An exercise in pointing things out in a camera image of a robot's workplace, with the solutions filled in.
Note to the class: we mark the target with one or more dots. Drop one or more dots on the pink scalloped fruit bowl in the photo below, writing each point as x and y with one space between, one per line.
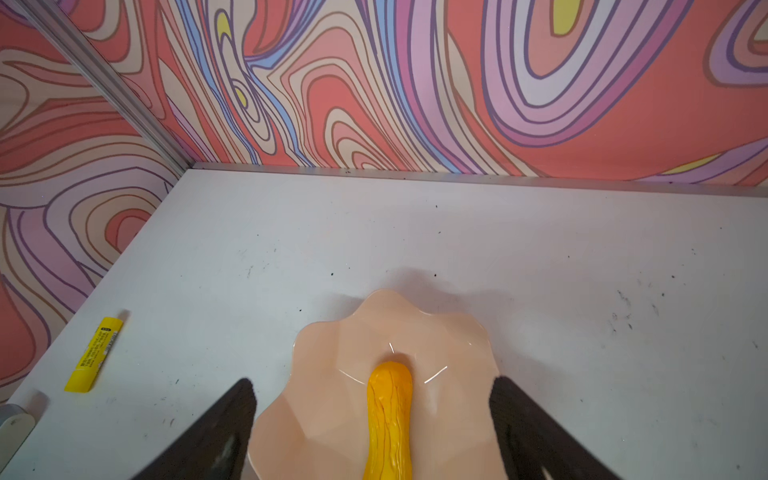
317 428

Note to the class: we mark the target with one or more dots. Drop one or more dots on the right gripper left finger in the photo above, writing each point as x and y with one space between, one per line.
215 446

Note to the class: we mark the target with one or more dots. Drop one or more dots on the yellow fake banana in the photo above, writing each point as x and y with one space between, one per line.
389 400

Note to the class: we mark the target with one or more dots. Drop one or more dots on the yellow glue stick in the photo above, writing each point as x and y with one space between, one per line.
88 367

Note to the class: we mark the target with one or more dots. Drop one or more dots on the grey flat tool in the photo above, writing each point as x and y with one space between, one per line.
16 426

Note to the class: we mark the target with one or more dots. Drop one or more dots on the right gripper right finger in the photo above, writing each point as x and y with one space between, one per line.
532 444

